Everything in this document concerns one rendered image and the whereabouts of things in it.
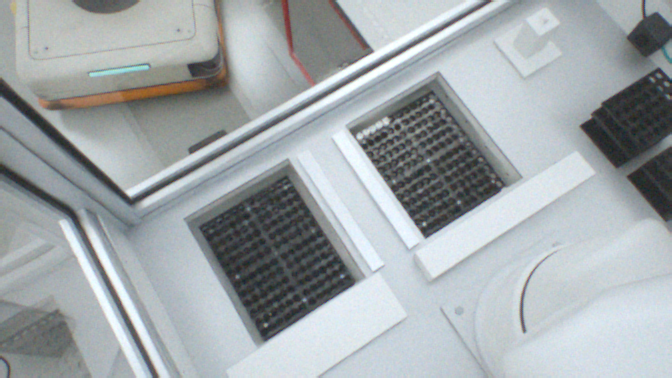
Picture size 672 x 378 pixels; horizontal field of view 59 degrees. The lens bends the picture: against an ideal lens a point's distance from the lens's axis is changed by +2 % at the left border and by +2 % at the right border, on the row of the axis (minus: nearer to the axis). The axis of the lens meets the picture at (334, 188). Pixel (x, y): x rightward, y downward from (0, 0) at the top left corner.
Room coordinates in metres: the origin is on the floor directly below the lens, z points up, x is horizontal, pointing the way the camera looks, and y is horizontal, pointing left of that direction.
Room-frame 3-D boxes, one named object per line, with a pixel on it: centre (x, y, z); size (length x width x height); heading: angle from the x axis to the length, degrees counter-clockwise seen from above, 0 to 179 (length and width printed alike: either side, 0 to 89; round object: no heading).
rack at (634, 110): (0.42, -0.49, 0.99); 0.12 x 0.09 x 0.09; 123
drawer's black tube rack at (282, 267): (0.21, 0.10, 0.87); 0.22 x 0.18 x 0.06; 33
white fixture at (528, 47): (0.58, -0.34, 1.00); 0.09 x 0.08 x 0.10; 33
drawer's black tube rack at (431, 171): (0.38, -0.17, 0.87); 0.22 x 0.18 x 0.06; 33
